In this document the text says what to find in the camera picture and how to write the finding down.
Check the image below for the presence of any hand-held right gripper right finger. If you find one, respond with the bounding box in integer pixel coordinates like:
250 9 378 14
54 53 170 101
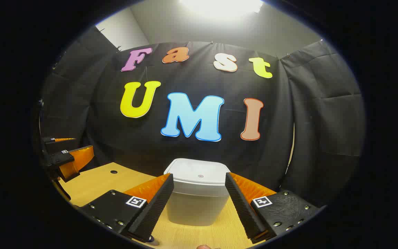
225 172 321 244

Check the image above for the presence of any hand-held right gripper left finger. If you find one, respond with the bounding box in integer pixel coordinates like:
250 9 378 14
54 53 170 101
81 173 175 242

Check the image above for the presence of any white desktop garbage bin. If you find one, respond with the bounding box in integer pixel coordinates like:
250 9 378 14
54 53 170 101
164 158 231 227

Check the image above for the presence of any wooden desktop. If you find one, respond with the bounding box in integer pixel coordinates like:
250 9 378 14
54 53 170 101
58 162 267 249

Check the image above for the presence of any black backdrop cloth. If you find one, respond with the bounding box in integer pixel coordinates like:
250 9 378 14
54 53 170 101
39 26 365 208

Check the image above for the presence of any ceiling light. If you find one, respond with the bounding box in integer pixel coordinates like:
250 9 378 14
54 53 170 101
180 0 264 18

